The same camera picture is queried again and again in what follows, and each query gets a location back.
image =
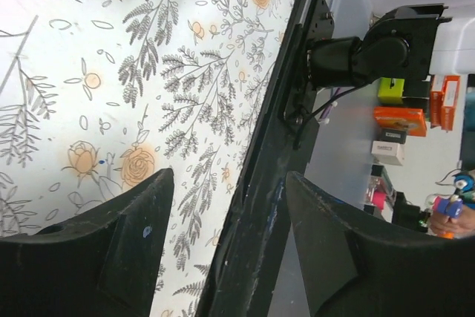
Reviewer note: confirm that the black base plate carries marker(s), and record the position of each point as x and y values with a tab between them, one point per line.
246	263

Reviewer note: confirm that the orange boxes on shelf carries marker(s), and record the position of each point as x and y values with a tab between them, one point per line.
430	103

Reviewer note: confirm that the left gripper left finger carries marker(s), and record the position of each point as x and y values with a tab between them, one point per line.
103	262

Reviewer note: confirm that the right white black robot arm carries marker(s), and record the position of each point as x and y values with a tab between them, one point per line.
410	42

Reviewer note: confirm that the lime green box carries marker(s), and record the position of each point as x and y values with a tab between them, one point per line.
391	91

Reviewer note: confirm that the floral table mat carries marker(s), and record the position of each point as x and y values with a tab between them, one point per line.
99	95

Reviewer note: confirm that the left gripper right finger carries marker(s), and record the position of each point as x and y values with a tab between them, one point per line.
354	264

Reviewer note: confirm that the person hand with controller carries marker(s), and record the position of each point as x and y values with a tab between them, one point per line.
453	215

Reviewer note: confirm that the white small box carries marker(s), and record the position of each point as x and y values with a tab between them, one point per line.
388	153

